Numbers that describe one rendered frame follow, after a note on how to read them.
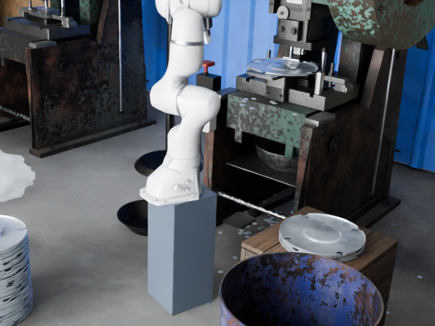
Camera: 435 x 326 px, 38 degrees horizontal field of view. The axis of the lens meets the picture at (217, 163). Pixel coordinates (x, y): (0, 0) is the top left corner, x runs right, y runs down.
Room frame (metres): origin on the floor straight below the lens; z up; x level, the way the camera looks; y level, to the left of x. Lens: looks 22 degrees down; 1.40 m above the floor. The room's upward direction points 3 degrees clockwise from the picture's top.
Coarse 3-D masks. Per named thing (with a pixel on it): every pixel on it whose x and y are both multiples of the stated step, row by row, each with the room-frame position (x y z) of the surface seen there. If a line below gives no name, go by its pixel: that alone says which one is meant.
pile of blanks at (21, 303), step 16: (0, 256) 1.81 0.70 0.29; (16, 256) 1.86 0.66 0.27; (0, 272) 1.81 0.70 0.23; (16, 272) 1.86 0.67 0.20; (0, 288) 1.81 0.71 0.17; (16, 288) 1.85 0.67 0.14; (0, 304) 1.80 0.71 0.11; (16, 304) 1.84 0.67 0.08; (32, 304) 1.95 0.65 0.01; (0, 320) 1.81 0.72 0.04; (16, 320) 1.85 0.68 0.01
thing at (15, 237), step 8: (0, 216) 2.06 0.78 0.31; (8, 216) 2.06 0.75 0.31; (0, 224) 2.00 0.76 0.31; (8, 224) 2.00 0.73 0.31; (16, 224) 2.01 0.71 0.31; (24, 224) 2.01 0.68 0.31; (0, 232) 1.94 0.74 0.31; (8, 232) 1.95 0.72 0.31; (16, 232) 1.95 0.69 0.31; (24, 232) 1.95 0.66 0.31; (0, 240) 1.89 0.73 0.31; (8, 240) 1.90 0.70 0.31; (16, 240) 1.90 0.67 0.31; (0, 248) 1.84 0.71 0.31; (8, 248) 1.83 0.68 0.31
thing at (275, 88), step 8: (248, 72) 2.50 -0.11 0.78; (256, 72) 2.50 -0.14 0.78; (264, 72) 2.50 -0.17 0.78; (272, 80) 2.57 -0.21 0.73; (280, 80) 2.55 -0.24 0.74; (288, 80) 2.55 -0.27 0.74; (272, 88) 2.57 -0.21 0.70; (280, 88) 2.55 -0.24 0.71; (288, 88) 2.56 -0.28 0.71; (272, 96) 2.57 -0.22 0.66; (280, 96) 2.54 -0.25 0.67
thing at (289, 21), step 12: (288, 0) 2.66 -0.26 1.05; (300, 0) 2.62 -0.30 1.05; (288, 12) 2.64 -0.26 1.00; (300, 12) 2.62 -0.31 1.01; (288, 24) 2.62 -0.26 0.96; (300, 24) 2.60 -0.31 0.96; (312, 24) 2.62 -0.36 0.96; (276, 36) 2.69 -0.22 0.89; (288, 36) 2.61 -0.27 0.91; (300, 36) 2.60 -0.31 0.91; (312, 36) 2.63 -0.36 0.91
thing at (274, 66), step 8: (248, 64) 2.61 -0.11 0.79; (256, 64) 2.63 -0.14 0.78; (264, 64) 2.64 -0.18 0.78; (272, 64) 2.62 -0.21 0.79; (280, 64) 2.63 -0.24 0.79; (288, 64) 2.64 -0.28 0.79; (296, 64) 2.67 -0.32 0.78; (304, 64) 2.68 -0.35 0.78; (312, 64) 2.67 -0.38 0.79; (272, 72) 2.50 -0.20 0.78; (280, 72) 2.51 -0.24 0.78; (288, 72) 2.51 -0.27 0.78; (296, 72) 2.52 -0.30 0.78; (304, 72) 2.53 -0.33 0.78
